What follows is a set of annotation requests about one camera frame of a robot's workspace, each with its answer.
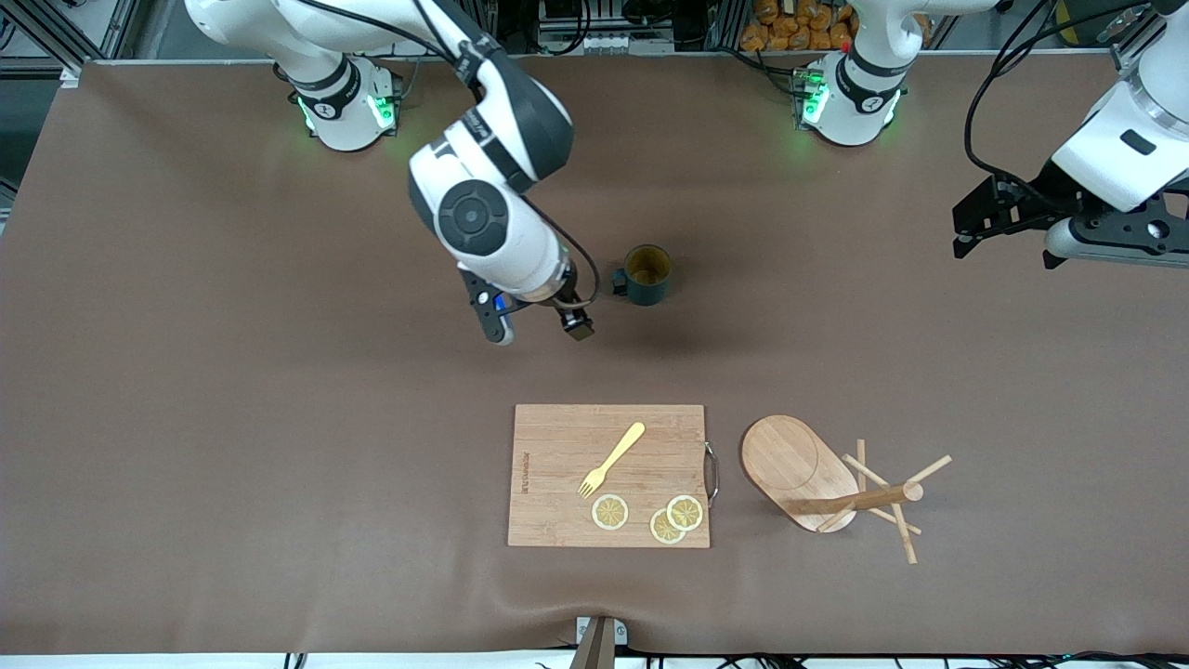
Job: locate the orange packaged goods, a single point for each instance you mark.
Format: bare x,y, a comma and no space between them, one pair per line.
799,23

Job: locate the metal bracket with post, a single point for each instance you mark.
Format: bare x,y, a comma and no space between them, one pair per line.
599,641

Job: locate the teal cup with yellow inside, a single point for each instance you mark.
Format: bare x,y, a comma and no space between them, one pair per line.
650,293

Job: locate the bamboo cutting board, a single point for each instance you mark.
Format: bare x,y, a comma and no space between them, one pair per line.
557,465

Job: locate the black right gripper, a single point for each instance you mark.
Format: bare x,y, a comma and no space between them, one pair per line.
566,313

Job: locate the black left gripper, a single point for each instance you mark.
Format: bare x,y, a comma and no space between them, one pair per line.
1033,198

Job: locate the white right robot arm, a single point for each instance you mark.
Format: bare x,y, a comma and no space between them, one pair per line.
474,218

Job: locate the white multi-socket strip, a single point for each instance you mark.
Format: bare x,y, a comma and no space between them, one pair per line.
604,43

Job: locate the aluminium frame profile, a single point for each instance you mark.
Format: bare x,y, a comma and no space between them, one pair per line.
56,46
1138,37

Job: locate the wooden cup rack with pegs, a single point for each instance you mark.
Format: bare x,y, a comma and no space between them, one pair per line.
790,460

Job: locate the lemon slice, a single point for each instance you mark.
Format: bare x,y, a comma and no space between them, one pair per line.
610,512
685,512
661,530

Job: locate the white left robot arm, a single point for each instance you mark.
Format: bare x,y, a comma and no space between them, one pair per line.
850,111

